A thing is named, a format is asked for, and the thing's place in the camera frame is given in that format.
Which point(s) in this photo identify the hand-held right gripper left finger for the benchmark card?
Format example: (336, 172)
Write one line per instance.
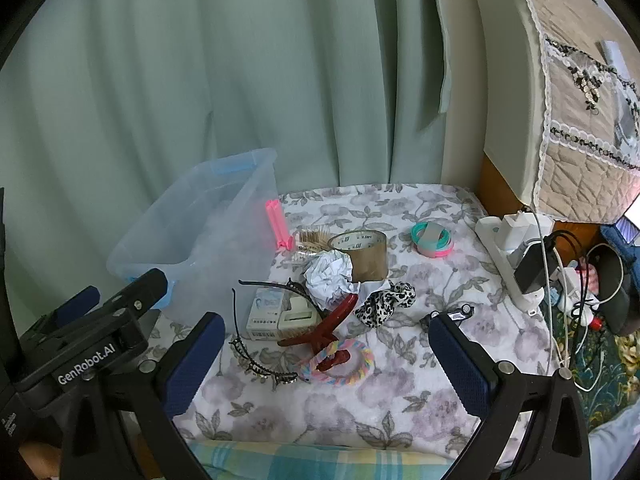
(195, 360)

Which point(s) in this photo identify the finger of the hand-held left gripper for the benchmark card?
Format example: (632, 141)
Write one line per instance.
(142, 292)
(75, 307)

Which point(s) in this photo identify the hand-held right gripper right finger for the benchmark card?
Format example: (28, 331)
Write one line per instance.
(460, 370)

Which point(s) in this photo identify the black toothed headband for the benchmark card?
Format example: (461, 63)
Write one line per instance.
(260, 370)

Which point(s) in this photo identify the clear plastic storage box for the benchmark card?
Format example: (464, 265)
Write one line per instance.
(200, 240)

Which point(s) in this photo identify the white face mask packet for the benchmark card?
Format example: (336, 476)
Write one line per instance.
(265, 315)

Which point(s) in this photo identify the pastel rainbow scrunchie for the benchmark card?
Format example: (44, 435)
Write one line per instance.
(362, 360)

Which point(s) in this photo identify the leopard print scrunchie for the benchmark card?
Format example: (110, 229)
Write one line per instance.
(385, 305)

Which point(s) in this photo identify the thin black headband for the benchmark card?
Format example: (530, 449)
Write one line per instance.
(280, 284)

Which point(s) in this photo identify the red hair claw clip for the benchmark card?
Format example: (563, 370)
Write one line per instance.
(320, 332)

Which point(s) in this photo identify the brown packing tape roll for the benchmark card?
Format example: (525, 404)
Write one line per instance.
(367, 260)

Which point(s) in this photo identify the pink sealing clip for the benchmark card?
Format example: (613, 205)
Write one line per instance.
(276, 225)

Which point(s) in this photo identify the white paper ball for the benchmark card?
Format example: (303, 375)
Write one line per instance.
(327, 275)

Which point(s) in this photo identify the small black hair clip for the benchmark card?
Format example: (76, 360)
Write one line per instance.
(462, 310)

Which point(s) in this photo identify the pink tape roll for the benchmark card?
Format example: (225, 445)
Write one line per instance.
(440, 252)

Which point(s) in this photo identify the black charger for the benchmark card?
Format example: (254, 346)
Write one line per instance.
(532, 267)

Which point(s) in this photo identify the white power strip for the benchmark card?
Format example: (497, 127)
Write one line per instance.
(492, 240)

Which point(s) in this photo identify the white plug adapter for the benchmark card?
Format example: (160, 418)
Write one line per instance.
(575, 290)

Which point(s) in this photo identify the teal tape roll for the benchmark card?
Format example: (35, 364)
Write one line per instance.
(425, 232)

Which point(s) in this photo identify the green floral rug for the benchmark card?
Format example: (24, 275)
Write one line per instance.
(610, 375)

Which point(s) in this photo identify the white charger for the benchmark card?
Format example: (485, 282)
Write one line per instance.
(517, 227)

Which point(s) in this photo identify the plaid cloth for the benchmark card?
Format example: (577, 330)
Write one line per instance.
(325, 462)

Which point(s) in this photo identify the black bag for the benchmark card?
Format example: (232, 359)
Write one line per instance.
(617, 290)

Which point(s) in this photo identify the pale blue cloth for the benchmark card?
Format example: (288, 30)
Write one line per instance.
(617, 450)

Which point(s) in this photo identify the wooden cabinet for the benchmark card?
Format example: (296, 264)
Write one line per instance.
(492, 185)

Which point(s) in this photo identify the blue fabric pouch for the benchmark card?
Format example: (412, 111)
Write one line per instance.
(615, 237)

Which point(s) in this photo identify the green curtain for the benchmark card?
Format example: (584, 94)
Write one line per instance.
(200, 60)

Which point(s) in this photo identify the quilted lace-trimmed cover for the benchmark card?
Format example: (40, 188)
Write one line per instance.
(585, 160)

